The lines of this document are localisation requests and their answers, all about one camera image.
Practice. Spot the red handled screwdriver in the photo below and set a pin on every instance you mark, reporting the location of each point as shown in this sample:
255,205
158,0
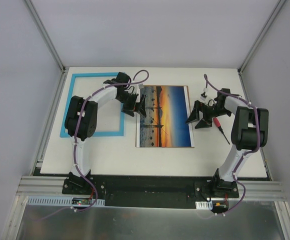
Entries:
219,127

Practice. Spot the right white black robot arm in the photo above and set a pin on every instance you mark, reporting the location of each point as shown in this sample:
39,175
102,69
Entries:
249,133

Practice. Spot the brown cardboard backing board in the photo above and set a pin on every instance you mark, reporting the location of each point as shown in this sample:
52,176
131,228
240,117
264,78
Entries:
188,95

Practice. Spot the right white slotted cable duct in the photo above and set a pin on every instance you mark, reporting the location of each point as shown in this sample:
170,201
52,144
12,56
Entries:
204,205

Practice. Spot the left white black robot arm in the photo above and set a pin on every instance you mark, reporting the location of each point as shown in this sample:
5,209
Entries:
81,123

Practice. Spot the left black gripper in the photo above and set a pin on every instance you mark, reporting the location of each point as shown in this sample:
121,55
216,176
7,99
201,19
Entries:
135,106

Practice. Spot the blue wooden picture frame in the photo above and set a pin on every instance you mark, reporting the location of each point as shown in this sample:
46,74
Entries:
74,77

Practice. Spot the white slotted cable duct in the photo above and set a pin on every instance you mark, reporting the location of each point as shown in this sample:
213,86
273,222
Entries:
204,205
59,201

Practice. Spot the left aluminium corner post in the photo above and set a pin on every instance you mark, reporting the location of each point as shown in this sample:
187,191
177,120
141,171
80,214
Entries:
44,34

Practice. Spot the aluminium front rail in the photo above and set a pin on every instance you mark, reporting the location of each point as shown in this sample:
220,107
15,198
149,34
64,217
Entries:
53,185

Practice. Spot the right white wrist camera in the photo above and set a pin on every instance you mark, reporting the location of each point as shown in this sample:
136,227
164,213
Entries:
203,95

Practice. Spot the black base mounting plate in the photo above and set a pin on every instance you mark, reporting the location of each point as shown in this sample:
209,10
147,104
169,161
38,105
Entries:
168,192

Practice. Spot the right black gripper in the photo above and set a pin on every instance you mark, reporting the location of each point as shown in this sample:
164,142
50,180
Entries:
202,113

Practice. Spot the right aluminium corner post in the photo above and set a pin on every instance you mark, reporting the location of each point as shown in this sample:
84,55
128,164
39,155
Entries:
262,34

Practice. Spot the aluminium corner post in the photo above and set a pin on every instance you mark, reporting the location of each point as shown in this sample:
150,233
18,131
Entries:
262,34
44,34

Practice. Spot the left white slotted cable duct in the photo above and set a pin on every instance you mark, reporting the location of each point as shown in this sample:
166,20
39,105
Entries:
59,201

